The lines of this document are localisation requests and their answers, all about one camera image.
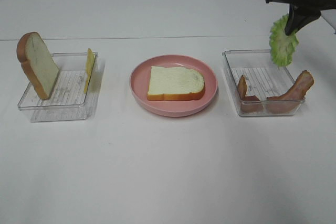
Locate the green lettuce leaf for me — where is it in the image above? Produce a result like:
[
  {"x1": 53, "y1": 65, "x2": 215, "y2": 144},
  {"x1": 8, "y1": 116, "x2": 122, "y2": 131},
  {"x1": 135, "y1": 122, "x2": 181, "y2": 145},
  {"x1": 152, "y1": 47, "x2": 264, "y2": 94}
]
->
[{"x1": 269, "y1": 14, "x2": 299, "y2": 67}]

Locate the long bacon strip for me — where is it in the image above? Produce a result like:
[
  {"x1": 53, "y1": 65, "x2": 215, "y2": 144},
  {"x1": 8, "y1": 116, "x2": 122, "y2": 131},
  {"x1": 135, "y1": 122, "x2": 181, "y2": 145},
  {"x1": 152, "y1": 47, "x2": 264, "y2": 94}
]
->
[{"x1": 266, "y1": 70, "x2": 314, "y2": 114}]

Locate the short bacon strip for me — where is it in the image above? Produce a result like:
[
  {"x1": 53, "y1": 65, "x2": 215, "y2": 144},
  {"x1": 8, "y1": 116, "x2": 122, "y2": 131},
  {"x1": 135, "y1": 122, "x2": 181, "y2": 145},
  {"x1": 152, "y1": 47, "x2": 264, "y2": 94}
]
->
[{"x1": 237, "y1": 75, "x2": 263, "y2": 113}]

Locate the bread slice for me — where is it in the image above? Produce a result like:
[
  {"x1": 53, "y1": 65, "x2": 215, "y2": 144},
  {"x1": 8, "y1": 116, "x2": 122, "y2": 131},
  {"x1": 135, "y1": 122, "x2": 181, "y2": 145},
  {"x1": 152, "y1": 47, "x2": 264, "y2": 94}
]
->
[
  {"x1": 16, "y1": 32, "x2": 59, "y2": 100},
  {"x1": 146, "y1": 66, "x2": 205, "y2": 101}
]

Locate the yellow cheese slice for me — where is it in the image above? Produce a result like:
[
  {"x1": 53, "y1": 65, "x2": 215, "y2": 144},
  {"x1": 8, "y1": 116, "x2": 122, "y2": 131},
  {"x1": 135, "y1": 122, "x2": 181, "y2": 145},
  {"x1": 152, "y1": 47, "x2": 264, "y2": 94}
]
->
[{"x1": 84, "y1": 48, "x2": 96, "y2": 93}]

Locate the right clear plastic container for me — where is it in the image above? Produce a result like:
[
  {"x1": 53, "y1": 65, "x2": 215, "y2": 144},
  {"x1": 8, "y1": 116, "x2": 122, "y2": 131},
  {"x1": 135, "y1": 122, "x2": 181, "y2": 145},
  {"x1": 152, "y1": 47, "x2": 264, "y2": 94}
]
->
[{"x1": 223, "y1": 50, "x2": 305, "y2": 116}]

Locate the clear plastic container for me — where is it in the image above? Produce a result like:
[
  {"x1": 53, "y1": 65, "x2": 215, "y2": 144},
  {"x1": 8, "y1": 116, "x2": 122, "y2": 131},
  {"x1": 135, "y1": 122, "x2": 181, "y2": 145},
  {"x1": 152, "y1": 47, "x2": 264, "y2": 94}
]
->
[
  {"x1": 17, "y1": 52, "x2": 104, "y2": 122},
  {"x1": 223, "y1": 50, "x2": 305, "y2": 116}
]

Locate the pink round plate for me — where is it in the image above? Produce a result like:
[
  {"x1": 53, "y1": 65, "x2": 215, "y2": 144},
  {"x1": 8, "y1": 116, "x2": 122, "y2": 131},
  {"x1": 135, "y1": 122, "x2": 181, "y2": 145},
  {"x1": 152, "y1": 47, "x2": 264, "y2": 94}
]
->
[{"x1": 130, "y1": 55, "x2": 218, "y2": 117}]

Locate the left clear plastic container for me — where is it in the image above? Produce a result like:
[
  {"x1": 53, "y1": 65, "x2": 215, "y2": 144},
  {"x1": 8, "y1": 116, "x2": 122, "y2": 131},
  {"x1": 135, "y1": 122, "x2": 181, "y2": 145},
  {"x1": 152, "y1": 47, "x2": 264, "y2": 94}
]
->
[{"x1": 17, "y1": 52, "x2": 104, "y2": 122}]

